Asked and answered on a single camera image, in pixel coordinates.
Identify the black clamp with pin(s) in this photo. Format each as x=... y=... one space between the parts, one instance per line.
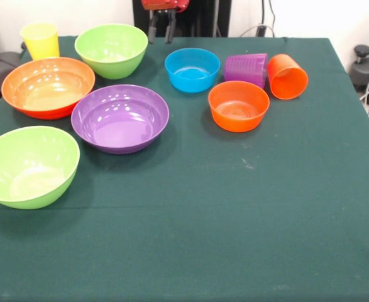
x=261 y=31

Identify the orange plastic cup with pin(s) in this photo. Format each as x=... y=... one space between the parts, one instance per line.
x=286 y=78

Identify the black office chair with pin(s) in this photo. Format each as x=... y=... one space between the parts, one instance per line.
x=2 y=67

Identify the wide orange plastic bowl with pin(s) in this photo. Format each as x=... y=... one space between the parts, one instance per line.
x=46 y=91

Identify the yellow plastic cup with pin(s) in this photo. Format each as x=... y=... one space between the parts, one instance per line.
x=42 y=44

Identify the lime green plastic bowl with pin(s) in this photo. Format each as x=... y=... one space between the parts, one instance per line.
x=112 y=63
x=30 y=170

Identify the purple plastic bowl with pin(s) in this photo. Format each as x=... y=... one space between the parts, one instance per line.
x=118 y=126

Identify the black stand with knob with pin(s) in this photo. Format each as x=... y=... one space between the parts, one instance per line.
x=365 y=67

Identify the dark green tablecloth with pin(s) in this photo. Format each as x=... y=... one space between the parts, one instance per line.
x=203 y=220

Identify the small orange plastic bowl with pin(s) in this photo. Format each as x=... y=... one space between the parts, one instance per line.
x=239 y=110

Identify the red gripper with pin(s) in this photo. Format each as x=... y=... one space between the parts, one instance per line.
x=165 y=4

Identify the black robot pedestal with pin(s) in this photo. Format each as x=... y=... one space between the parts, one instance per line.
x=203 y=19

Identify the purple plastic cup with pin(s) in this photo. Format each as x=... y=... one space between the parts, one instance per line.
x=245 y=69

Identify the blue plastic bowl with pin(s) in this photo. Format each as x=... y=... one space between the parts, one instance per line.
x=191 y=78

